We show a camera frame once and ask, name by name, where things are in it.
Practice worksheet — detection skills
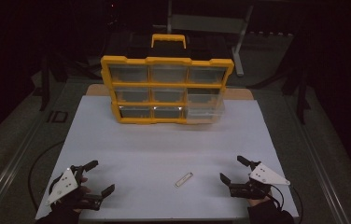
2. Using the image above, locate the person's left hand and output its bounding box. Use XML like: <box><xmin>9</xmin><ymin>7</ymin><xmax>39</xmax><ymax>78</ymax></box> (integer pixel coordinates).
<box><xmin>53</xmin><ymin>176</ymin><xmax>92</xmax><ymax>217</ymax></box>

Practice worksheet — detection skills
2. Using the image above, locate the black stand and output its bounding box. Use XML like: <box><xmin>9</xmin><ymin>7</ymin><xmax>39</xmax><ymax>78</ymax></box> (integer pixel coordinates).
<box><xmin>38</xmin><ymin>54</ymin><xmax>69</xmax><ymax>112</ymax></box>
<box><xmin>280</xmin><ymin>69</ymin><xmax>312</xmax><ymax>125</ymax></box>

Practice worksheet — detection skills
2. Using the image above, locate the grey metal stand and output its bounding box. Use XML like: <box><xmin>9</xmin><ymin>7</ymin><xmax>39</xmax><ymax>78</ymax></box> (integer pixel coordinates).
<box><xmin>166</xmin><ymin>0</ymin><xmax>255</xmax><ymax>77</ymax></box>

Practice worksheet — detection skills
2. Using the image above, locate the black cable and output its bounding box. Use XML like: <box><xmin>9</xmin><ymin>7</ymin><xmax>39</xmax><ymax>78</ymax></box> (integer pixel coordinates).
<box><xmin>268</xmin><ymin>183</ymin><xmax>304</xmax><ymax>217</ymax></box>
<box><xmin>27</xmin><ymin>140</ymin><xmax>66</xmax><ymax>213</ymax></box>

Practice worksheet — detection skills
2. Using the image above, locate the group of closed clear drawers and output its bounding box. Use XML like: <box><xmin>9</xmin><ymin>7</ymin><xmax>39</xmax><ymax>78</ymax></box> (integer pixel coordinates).
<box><xmin>107</xmin><ymin>63</ymin><xmax>228</xmax><ymax>119</ymax></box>

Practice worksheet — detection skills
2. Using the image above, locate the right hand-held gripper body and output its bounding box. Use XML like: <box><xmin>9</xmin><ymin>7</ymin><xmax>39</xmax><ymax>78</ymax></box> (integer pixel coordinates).
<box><xmin>228</xmin><ymin>162</ymin><xmax>291</xmax><ymax>201</ymax></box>

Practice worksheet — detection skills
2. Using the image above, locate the person's right hand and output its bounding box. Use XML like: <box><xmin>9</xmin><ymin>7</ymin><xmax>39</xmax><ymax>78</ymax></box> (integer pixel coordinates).
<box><xmin>246</xmin><ymin>189</ymin><xmax>274</xmax><ymax>208</ymax></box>

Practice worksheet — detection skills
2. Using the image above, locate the yellow drawer organizer cabinet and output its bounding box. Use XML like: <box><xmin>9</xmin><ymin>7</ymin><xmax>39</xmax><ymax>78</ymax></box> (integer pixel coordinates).
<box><xmin>100</xmin><ymin>33</ymin><xmax>235</xmax><ymax>126</ymax></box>

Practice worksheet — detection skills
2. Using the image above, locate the small metal strip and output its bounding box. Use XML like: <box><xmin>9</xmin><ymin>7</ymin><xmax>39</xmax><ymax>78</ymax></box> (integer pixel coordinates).
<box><xmin>175</xmin><ymin>171</ymin><xmax>194</xmax><ymax>189</ymax></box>

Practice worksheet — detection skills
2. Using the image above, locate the pulled-out clear plastic drawer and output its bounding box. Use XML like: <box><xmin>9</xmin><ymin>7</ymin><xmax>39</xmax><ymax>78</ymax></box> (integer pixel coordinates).
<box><xmin>184</xmin><ymin>88</ymin><xmax>227</xmax><ymax>125</ymax></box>

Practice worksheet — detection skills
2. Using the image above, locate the white table mat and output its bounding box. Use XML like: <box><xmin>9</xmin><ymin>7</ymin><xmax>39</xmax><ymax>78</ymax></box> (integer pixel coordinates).
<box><xmin>35</xmin><ymin>94</ymin><xmax>300</xmax><ymax>221</ymax></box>

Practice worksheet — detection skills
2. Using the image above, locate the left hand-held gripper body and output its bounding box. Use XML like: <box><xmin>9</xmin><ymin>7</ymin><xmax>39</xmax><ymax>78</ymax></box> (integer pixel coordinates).
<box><xmin>46</xmin><ymin>165</ymin><xmax>104</xmax><ymax>212</ymax></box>

